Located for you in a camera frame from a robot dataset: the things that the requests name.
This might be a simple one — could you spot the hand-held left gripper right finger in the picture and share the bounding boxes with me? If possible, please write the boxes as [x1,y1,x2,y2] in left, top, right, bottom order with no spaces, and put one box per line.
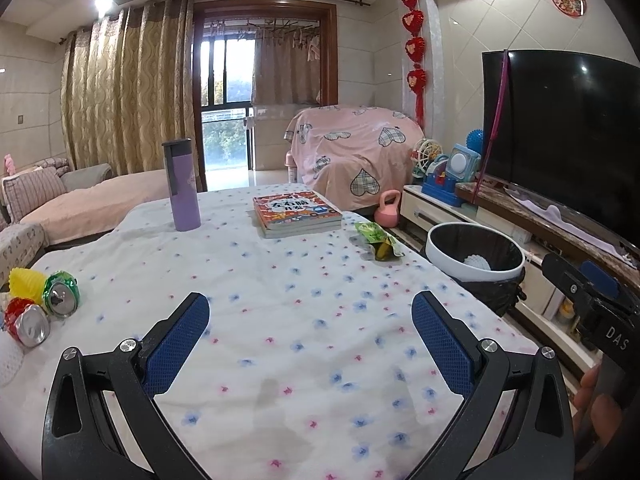
[410,290,577,480]

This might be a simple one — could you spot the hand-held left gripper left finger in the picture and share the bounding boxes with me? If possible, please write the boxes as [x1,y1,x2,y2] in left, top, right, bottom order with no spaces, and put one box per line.
[40,291,211,480]

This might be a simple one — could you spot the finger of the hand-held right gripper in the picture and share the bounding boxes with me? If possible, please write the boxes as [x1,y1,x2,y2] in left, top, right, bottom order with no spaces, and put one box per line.
[581,259,622,304]
[542,252,597,312]

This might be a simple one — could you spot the white bin with black bag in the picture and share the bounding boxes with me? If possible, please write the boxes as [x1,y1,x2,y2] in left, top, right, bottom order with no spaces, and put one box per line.
[425,222,527,317]

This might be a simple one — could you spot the white tissue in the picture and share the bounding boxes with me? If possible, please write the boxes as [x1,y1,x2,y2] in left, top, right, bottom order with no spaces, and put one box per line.
[461,254,494,274]

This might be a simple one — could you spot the green snack wrapper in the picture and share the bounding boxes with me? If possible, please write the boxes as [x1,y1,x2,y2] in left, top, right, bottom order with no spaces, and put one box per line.
[354,220,406,262]

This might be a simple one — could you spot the person's right hand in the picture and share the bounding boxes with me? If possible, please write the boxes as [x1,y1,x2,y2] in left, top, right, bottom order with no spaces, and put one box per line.
[573,364,624,444]

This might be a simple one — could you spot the white cloth under television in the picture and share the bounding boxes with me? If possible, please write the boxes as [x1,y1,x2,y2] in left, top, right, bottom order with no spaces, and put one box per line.
[502,187,637,262]

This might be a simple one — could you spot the green drink can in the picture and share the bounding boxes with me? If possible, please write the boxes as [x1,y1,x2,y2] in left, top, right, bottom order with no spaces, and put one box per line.
[42,270,81,320]

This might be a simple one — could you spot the cream tv cabinet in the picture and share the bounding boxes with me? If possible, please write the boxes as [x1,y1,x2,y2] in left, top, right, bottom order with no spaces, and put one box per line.
[402,182,640,362]

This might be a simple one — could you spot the pink kettlebell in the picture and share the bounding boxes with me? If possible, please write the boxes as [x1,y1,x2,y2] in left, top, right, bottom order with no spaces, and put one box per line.
[374,190,401,228]

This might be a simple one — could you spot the red drink can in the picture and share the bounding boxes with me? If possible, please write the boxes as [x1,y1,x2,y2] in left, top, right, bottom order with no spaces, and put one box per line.
[2,297,52,349]

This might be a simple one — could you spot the purple thermos bottle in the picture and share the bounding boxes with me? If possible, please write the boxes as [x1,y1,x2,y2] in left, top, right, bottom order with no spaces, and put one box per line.
[161,137,203,233]

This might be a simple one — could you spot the blue toy machine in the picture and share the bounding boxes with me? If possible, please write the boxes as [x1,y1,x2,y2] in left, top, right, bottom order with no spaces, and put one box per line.
[421,143,481,209]

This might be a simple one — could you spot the black television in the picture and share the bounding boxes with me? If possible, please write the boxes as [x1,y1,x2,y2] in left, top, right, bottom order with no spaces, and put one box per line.
[480,48,640,237]

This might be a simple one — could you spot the sofa with pink cover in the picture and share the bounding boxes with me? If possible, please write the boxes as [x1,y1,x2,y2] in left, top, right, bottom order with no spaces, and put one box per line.
[0,157,202,262]

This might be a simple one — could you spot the pink stick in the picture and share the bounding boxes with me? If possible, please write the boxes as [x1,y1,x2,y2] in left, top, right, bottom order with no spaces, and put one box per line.
[472,49,511,207]

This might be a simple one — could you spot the yellow foam fruit net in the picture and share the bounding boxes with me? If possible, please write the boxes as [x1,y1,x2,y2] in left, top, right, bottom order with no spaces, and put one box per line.
[7,267,45,306]

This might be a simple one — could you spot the white foam fruit net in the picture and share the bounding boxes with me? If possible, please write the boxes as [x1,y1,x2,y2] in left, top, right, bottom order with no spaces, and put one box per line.
[0,332,27,387]

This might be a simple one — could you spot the stack of red books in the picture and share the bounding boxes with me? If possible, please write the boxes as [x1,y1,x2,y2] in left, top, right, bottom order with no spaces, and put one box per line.
[252,191,345,240]

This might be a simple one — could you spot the dotted sofa armrest cover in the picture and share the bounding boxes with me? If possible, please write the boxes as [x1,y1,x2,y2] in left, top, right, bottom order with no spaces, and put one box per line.
[0,222,49,282]

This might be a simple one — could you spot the toy ferris wheel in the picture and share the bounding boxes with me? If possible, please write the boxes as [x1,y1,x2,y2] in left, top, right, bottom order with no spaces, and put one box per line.
[410,137,444,179]

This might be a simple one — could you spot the striped pink cushion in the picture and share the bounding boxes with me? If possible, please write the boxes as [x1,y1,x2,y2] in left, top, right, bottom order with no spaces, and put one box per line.
[0,165,69,224]

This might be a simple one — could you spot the pink heart print cover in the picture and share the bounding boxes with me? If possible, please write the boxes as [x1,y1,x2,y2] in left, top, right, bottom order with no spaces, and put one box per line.
[284,104,427,214]

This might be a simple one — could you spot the gold patterned curtain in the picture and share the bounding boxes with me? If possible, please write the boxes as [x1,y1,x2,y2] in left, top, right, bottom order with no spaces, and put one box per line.
[59,0,199,194]

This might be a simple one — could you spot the beige balcony curtain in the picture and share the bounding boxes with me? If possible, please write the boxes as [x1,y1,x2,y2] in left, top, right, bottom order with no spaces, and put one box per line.
[249,22,324,106]

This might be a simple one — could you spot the red knot wall hanging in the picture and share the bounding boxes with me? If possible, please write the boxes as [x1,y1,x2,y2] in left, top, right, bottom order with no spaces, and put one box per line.
[399,0,427,129]

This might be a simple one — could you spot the wooden balcony door frame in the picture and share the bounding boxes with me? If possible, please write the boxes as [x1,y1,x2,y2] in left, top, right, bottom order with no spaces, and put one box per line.
[192,0,339,194]

